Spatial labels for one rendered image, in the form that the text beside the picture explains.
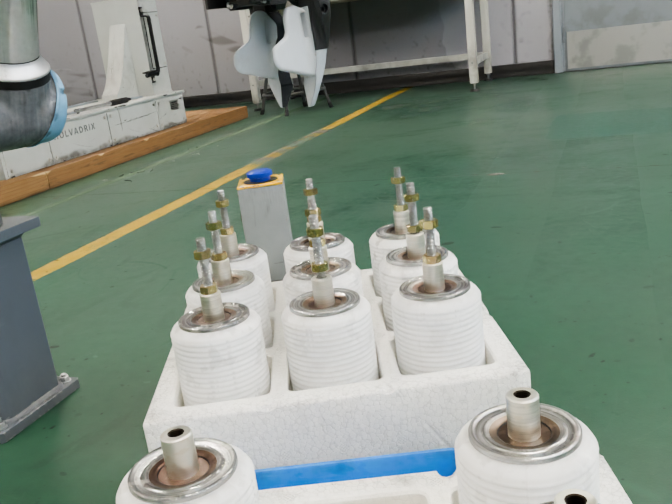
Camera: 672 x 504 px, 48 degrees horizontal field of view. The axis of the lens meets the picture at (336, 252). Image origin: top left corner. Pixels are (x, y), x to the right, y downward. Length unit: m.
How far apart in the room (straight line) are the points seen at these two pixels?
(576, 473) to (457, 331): 0.30
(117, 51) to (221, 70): 2.07
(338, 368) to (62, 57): 6.60
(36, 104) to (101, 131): 2.67
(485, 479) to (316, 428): 0.30
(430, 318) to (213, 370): 0.23
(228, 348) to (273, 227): 0.42
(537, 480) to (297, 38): 0.44
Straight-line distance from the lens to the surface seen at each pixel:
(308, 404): 0.77
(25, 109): 1.25
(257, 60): 0.76
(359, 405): 0.77
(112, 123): 4.00
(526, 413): 0.53
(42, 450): 1.20
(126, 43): 4.49
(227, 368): 0.79
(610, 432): 1.04
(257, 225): 1.17
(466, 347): 0.80
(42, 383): 1.32
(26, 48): 1.24
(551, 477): 0.51
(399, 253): 0.94
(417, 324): 0.78
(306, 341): 0.78
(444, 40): 5.81
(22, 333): 1.28
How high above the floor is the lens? 0.53
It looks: 17 degrees down
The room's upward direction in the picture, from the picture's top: 7 degrees counter-clockwise
